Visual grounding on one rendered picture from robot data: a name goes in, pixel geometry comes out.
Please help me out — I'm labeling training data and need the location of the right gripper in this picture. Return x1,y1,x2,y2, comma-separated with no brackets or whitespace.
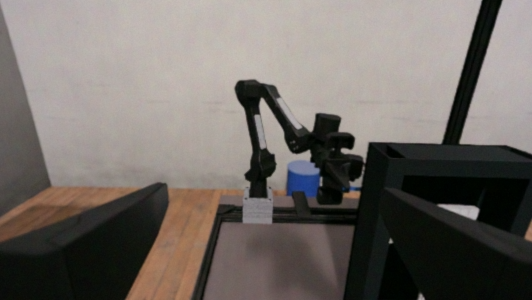
314,132,356,205

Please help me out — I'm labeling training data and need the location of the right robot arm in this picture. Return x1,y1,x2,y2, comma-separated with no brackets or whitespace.
234,79,364,199

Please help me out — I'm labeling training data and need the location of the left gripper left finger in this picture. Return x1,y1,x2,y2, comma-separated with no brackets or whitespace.
0,183,169,300

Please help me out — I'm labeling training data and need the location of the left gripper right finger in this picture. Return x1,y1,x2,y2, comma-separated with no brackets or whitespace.
379,188,532,300

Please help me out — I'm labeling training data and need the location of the black rack frame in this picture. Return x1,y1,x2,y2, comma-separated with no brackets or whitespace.
345,143,532,300

